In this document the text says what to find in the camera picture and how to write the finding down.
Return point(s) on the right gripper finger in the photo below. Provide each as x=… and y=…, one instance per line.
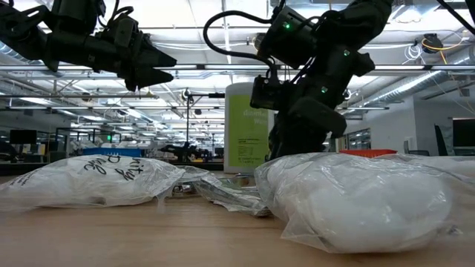
x=311, y=141
x=284, y=137

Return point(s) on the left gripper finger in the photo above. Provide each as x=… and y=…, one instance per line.
x=148, y=78
x=156, y=58

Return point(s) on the white pouch with black writing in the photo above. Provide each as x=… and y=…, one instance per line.
x=74, y=181

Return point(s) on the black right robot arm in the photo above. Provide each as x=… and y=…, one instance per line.
x=356, y=22

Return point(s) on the black background robot arm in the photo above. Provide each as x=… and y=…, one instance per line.
x=182, y=152

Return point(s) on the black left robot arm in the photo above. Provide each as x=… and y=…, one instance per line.
x=22, y=33

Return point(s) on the green disinfecting wipes canister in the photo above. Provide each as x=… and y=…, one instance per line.
x=245, y=141

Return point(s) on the black pole stand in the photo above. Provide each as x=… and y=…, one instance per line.
x=187, y=118

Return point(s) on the orange plastic basket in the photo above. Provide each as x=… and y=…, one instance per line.
x=367, y=153

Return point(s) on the blue plastic basket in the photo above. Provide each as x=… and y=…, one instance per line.
x=111, y=152

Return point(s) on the black monitor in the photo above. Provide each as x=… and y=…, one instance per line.
x=22, y=136
x=464, y=133

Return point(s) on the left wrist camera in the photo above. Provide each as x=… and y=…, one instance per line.
x=124, y=31

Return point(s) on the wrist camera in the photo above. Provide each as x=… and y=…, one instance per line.
x=267, y=94
x=124, y=31

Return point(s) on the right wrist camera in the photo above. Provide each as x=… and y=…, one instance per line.
x=267, y=94

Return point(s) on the black aluminium table frame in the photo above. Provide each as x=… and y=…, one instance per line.
x=22, y=168

